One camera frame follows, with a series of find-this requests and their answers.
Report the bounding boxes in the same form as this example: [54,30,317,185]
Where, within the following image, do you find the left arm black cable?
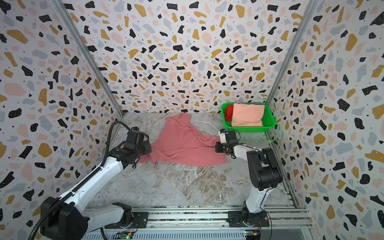
[26,120,133,240]

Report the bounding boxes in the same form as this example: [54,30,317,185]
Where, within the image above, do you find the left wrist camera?
[125,130,145,148]

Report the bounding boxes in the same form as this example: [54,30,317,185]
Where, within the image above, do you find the right circuit board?
[245,230,261,240]

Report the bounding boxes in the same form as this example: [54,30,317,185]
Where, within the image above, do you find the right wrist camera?
[220,129,239,145]

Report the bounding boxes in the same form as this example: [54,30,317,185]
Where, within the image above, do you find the left corner aluminium post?
[52,1,124,119]

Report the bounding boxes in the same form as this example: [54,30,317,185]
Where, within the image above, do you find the aluminium rail frame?
[83,205,317,240]

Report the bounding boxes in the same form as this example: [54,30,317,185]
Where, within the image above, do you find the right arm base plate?
[227,211,270,228]

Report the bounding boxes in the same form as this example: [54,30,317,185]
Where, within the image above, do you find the red t shirt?
[224,105,234,122]

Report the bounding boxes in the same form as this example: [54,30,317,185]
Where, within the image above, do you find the corner aluminium post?
[52,1,124,119]
[266,0,319,108]

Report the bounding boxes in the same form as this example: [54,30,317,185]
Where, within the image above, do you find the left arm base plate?
[104,212,149,230]

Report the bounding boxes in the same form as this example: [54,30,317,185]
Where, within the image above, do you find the right corner aluminium post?
[266,0,319,108]

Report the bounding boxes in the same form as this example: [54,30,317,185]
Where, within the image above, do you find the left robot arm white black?
[29,140,152,240]

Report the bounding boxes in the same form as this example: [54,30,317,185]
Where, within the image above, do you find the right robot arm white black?
[216,142,283,228]

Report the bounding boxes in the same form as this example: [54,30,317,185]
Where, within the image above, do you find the peach folded t shirt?
[231,104,265,127]

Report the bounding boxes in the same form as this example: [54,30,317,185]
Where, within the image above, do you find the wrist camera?
[220,129,239,145]
[125,130,145,148]

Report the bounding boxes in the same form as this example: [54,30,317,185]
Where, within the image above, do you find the green plastic basket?
[221,103,276,133]

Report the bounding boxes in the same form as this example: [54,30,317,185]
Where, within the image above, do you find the dusty pink t shirt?
[140,113,227,167]

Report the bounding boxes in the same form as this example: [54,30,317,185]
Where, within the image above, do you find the left green circuit board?
[113,232,135,240]

